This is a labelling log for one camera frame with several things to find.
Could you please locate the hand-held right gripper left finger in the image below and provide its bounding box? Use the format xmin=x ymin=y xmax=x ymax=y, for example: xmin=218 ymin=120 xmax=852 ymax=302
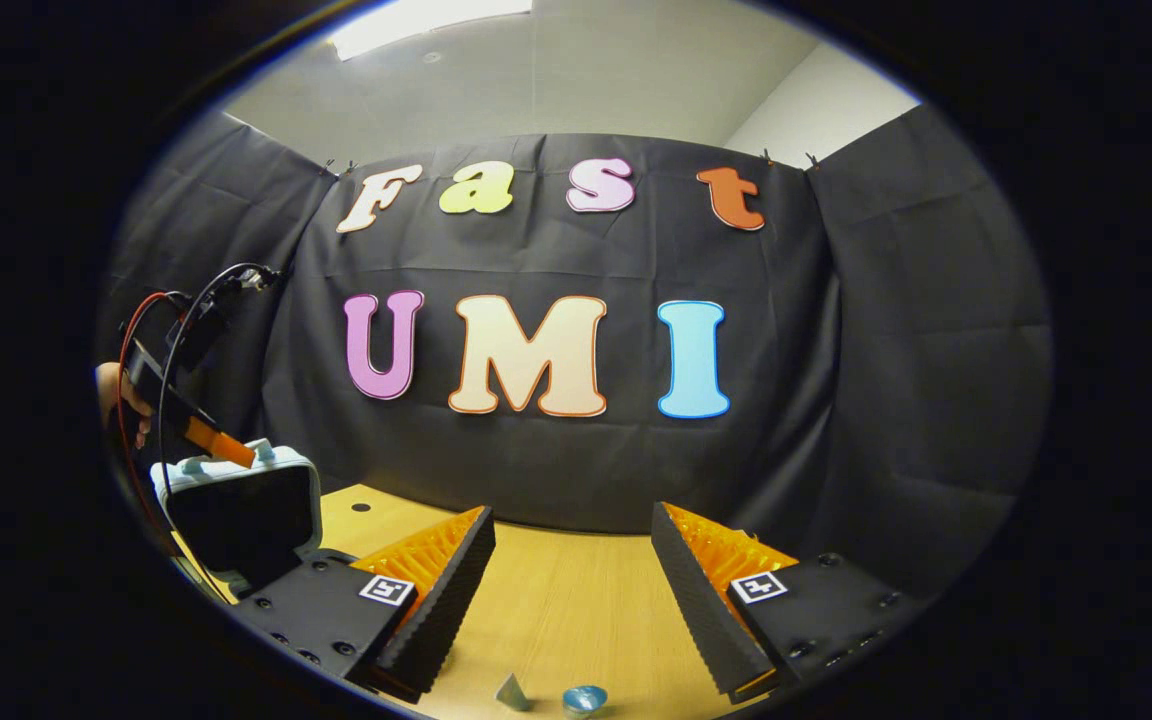
xmin=234 ymin=505 xmax=498 ymax=703

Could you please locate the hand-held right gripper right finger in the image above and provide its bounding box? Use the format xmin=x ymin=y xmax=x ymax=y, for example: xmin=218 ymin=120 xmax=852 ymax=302
xmin=649 ymin=501 xmax=924 ymax=705

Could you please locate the blue skin care bottle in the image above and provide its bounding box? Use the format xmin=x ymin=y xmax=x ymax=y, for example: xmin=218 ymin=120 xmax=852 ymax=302
xmin=562 ymin=684 xmax=610 ymax=719

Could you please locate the black backdrop cloth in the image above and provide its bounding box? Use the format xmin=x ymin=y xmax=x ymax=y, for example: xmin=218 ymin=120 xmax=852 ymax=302
xmin=96 ymin=105 xmax=1055 ymax=601

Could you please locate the ceiling light panel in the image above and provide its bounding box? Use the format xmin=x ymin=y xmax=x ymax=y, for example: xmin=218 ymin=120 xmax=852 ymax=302
xmin=326 ymin=0 xmax=534 ymax=61

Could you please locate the black cable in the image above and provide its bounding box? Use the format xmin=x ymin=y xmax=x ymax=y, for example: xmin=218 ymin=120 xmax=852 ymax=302
xmin=157 ymin=262 xmax=279 ymax=501

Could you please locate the red cable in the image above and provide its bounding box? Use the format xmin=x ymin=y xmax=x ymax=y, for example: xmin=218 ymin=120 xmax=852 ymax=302
xmin=114 ymin=291 xmax=189 ymax=546

